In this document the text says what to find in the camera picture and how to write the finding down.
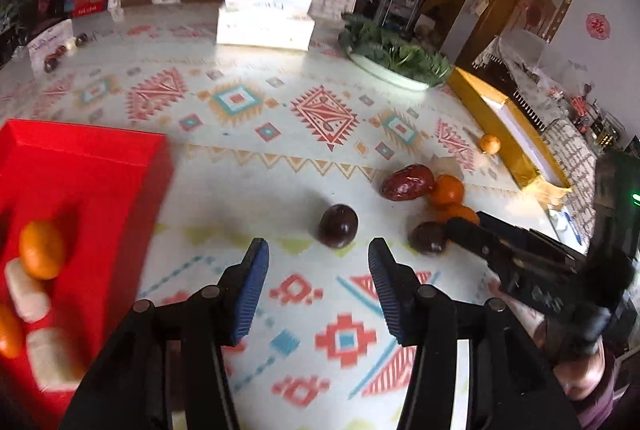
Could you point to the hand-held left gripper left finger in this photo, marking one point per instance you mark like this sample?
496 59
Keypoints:
252 290

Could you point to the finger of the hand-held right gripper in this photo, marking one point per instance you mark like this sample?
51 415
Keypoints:
520 232
475 237

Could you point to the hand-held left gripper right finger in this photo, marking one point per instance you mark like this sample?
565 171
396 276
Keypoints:
387 290

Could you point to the dark purple passion fruit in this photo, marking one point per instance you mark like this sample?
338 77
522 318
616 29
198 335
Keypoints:
427 237

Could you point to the dark red jujube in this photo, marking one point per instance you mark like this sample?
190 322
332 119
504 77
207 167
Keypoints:
338 226

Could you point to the white candy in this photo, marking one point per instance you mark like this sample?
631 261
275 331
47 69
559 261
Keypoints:
52 355
27 290

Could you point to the person's right forearm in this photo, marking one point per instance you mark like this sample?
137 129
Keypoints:
607 410

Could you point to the person's right hand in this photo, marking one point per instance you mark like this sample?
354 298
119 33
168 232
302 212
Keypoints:
577 376

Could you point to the wet wipes packet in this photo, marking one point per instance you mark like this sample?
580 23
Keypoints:
567 222

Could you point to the large red jujube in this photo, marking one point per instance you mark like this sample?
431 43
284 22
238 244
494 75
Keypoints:
407 182

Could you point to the small mandarin orange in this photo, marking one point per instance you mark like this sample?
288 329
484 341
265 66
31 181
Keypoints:
489 143

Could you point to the yellow taped foam box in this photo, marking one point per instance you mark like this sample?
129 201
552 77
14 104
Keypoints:
500 139

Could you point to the chair with patterned cover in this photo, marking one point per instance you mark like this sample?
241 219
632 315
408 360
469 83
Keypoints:
570 149

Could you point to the patterned tablecloth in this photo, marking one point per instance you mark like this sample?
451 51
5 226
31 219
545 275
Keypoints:
280 139

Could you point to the white fringed table cover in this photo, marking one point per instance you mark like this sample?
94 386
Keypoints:
520 59

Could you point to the pale green oval plate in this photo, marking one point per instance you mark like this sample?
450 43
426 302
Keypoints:
395 77

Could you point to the plate of green leaves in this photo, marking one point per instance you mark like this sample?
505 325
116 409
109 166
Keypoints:
390 49

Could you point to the metal storage rack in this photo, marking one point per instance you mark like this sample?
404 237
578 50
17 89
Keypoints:
400 2

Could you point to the white tissue box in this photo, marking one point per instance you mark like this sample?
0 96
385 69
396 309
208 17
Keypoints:
265 29

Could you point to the small red jujube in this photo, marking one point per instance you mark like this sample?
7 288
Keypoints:
50 63

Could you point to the white bag of dates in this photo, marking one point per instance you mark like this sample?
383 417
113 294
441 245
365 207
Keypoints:
50 40

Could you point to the red paper wall cutting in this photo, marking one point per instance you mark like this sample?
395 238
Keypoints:
597 25

